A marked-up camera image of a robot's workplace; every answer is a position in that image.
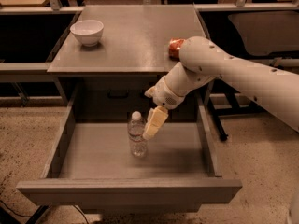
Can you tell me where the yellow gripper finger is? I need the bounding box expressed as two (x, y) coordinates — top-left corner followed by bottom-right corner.
(147, 108), (155, 124)
(143, 106), (168, 140)

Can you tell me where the grey cabinet counter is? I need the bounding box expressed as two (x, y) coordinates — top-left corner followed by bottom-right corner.
(49, 6), (205, 122)

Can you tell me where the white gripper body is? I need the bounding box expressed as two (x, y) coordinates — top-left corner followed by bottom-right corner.
(150, 77), (185, 110)

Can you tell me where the left grey side table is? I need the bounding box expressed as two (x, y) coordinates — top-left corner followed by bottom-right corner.
(0, 7), (80, 104)

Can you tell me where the black drawer handle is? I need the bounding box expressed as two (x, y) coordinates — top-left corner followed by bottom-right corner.
(107, 90), (129, 99)
(140, 89), (153, 99)

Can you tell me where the left black drawer handle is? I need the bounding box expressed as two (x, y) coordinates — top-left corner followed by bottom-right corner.
(107, 90), (129, 99)

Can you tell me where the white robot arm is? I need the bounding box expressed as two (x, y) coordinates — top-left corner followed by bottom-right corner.
(143, 36), (299, 140)

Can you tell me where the orange snack bag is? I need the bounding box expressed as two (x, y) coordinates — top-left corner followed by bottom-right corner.
(168, 38), (184, 59)

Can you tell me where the clear plastic water bottle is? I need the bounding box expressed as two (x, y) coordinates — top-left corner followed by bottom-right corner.
(127, 111), (147, 158)

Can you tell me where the grey open bottom drawer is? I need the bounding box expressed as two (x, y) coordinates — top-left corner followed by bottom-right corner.
(17, 94), (242, 213)

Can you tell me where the right black drawer handle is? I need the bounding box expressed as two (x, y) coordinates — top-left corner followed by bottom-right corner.
(140, 89), (153, 99)

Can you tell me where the white ceramic bowl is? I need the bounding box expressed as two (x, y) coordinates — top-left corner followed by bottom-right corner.
(70, 20), (104, 47)

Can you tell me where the black floor cable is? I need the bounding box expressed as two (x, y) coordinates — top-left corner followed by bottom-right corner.
(0, 199), (90, 224)

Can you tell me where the black folding table stand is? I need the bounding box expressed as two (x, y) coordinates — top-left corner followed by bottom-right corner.
(205, 81), (263, 141)

